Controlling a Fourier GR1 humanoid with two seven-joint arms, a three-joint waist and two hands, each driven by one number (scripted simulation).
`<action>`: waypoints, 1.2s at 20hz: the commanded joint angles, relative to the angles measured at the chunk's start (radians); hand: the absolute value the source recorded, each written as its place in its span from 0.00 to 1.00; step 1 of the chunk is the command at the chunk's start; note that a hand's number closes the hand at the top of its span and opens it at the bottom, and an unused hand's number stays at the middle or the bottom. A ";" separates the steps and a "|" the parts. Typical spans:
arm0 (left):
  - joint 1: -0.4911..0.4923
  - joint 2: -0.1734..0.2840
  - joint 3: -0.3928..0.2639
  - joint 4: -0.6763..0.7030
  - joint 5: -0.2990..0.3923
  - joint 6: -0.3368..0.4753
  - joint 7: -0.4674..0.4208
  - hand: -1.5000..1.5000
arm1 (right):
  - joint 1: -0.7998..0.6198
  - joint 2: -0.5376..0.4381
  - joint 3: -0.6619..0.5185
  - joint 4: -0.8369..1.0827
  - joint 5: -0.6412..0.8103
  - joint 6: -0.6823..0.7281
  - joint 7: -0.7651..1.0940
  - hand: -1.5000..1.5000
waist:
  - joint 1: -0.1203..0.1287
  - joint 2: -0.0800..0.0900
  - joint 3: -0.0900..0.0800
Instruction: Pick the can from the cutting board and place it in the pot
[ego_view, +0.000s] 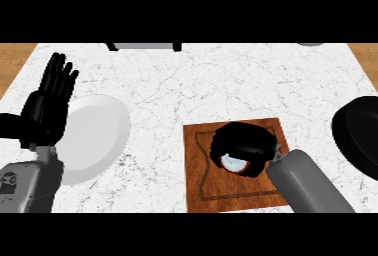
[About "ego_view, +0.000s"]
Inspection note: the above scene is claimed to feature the brown wooden cutting board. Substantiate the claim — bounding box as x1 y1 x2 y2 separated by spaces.
182 117 298 214

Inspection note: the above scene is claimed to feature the grey appliance with black legs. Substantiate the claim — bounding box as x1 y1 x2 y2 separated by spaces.
107 42 184 53

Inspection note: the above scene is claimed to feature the black pot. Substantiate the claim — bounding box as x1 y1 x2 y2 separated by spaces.
331 95 378 182

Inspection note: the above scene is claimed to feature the white plate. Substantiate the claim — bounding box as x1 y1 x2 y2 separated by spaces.
55 94 134 186

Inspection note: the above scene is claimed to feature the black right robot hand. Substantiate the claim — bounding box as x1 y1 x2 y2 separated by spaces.
210 121 281 178

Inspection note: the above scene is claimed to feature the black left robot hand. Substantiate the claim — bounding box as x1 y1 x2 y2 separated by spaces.
0 52 82 150

